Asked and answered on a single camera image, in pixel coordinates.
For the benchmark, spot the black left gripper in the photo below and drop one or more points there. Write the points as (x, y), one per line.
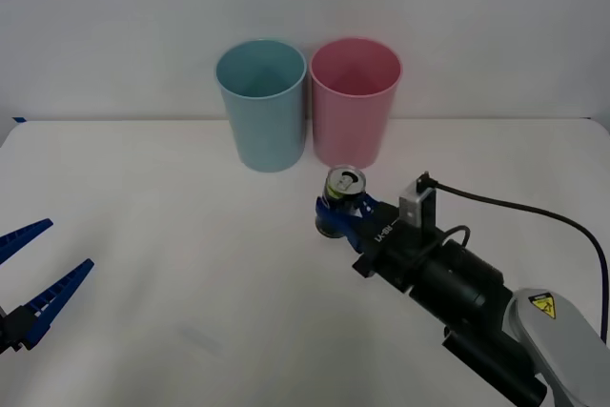
(4, 338)

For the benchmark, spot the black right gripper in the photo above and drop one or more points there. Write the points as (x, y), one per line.
(400, 250)

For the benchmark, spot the dark green drink can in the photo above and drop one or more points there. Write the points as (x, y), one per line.
(344, 180)

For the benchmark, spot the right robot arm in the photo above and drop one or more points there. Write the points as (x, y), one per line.
(467, 283)

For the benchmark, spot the pink plastic bin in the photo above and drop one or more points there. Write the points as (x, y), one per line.
(350, 135)

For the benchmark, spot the pale blue plastic bin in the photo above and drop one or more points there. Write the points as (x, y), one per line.
(267, 135)

